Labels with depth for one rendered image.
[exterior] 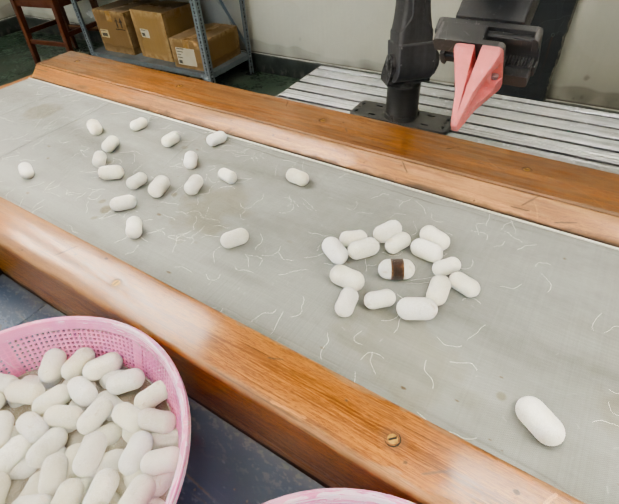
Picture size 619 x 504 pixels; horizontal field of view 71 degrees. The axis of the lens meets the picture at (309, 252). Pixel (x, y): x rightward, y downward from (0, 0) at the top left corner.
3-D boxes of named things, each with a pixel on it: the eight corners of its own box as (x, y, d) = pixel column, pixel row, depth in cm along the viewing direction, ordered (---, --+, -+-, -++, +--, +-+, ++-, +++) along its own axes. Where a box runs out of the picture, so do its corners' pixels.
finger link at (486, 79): (475, 118, 41) (511, 28, 41) (405, 104, 44) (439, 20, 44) (477, 146, 47) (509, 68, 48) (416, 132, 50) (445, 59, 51)
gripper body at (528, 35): (537, 44, 40) (565, -28, 41) (431, 32, 45) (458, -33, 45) (531, 82, 46) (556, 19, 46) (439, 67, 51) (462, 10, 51)
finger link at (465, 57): (501, 123, 40) (538, 31, 40) (427, 108, 43) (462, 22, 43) (500, 151, 46) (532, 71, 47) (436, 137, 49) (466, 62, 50)
